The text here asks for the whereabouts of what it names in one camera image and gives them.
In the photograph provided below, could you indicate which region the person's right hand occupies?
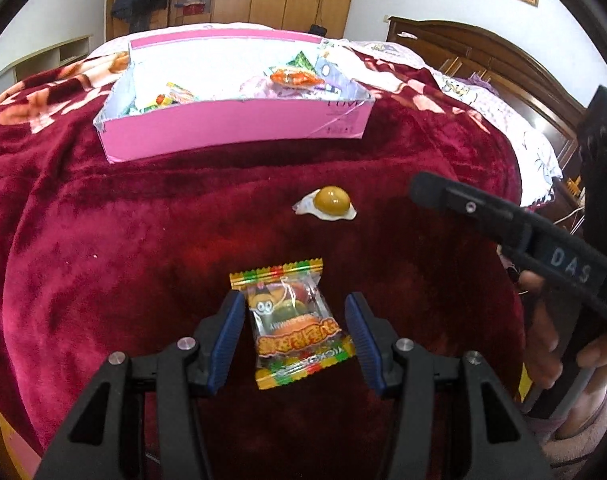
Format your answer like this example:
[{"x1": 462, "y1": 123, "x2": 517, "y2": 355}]
[{"x1": 515, "y1": 268, "x2": 607, "y2": 441}]

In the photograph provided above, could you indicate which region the white low shelf unit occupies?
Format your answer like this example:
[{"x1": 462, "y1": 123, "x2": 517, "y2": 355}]
[{"x1": 0, "y1": 35, "x2": 91, "y2": 93}]

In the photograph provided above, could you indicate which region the black bag by wardrobe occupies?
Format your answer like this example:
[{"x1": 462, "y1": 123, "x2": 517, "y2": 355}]
[{"x1": 308, "y1": 24, "x2": 327, "y2": 38}]

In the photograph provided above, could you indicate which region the pink cardboard box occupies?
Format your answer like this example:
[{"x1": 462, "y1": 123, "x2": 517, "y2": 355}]
[{"x1": 94, "y1": 24, "x2": 374, "y2": 162}]

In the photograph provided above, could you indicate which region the small green pea snack packet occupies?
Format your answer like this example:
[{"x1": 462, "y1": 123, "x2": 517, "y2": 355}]
[{"x1": 286, "y1": 51, "x2": 315, "y2": 73}]

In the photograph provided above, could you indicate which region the red floral fleece blanket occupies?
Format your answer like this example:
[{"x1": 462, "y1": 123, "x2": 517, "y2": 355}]
[{"x1": 0, "y1": 56, "x2": 524, "y2": 452}]

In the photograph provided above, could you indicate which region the orange rice cracker pack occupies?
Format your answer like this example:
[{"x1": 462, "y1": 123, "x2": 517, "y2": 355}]
[{"x1": 270, "y1": 67, "x2": 324, "y2": 89}]

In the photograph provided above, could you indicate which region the wooden headboard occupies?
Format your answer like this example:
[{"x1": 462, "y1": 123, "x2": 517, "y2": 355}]
[{"x1": 387, "y1": 16, "x2": 585, "y2": 178}]

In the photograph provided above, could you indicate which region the burger gummy candy packet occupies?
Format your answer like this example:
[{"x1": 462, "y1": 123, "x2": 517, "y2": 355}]
[{"x1": 132, "y1": 82, "x2": 197, "y2": 114}]

